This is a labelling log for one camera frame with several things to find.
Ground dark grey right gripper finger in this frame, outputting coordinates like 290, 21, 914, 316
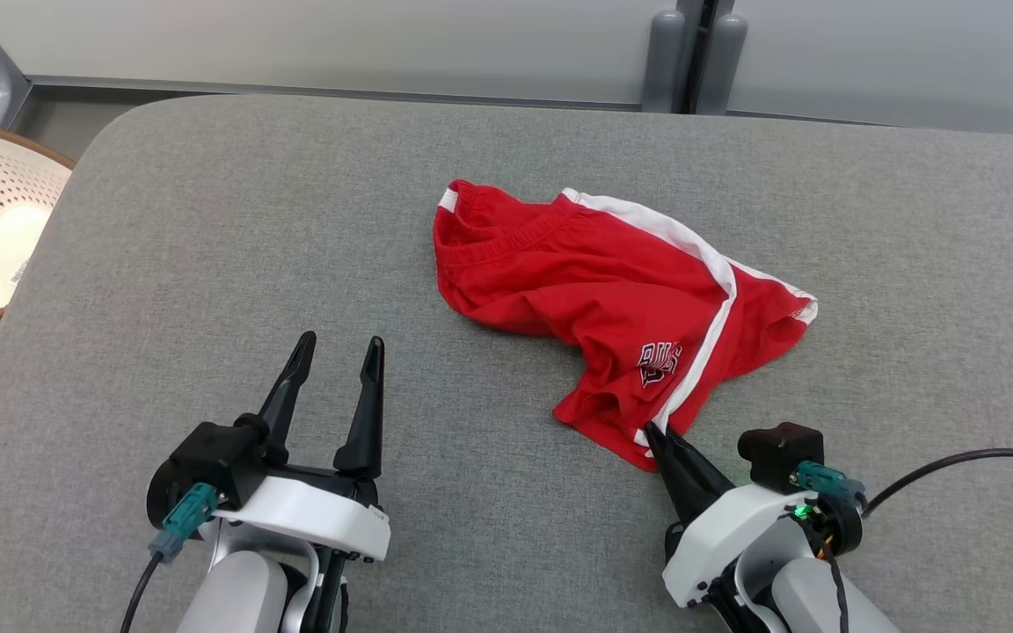
665, 425, 736, 500
645, 424, 710, 526

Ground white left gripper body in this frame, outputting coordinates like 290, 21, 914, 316
212, 470, 391, 564

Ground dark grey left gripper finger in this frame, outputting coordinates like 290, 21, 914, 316
332, 336, 386, 481
256, 331, 317, 465

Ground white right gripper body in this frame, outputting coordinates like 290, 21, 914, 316
663, 484, 864, 609

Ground red shorts with white stripe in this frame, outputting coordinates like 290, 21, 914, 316
432, 178, 820, 473

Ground black cable teal plug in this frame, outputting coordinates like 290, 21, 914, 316
120, 482, 220, 633
791, 447, 1013, 520

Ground grey partition post round feet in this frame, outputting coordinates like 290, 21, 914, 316
641, 0, 749, 116

